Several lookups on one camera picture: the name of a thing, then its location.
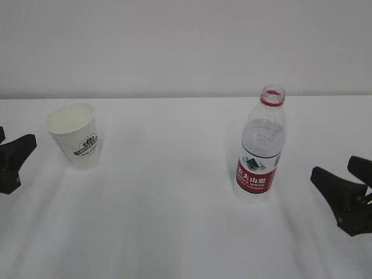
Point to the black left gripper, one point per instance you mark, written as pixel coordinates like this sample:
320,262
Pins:
13,155

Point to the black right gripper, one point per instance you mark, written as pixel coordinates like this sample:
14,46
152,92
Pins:
348,201

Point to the white paper coffee cup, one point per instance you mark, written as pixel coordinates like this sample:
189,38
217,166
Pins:
73,127

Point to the Nongfu Spring water bottle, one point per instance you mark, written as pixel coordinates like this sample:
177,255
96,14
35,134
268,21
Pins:
263,139

